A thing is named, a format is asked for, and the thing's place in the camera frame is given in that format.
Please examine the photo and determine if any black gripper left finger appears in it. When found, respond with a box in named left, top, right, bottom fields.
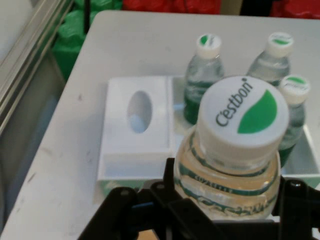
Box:
left=78, top=157, right=216, bottom=240

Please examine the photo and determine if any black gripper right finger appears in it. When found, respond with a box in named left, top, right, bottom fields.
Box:
left=271, top=175, right=320, bottom=240

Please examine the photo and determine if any black tripod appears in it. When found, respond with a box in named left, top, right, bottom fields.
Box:
left=83, top=0, right=92, bottom=35

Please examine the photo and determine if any white open cardboard box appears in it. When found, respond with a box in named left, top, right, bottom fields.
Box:
left=93, top=74, right=320, bottom=205

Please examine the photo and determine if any red plastic bag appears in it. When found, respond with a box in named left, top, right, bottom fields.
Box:
left=122, top=0, right=320, bottom=18

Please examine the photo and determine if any aluminium rail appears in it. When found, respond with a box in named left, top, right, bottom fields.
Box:
left=0, top=0, right=76, bottom=131

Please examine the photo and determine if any water bottle with green label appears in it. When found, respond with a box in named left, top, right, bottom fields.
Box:
left=173, top=76, right=290, bottom=221
left=277, top=74, right=311, bottom=167
left=183, top=33, right=225, bottom=126
left=246, top=32, right=295, bottom=87

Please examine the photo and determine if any green plastic bag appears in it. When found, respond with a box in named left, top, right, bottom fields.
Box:
left=52, top=0, right=123, bottom=81

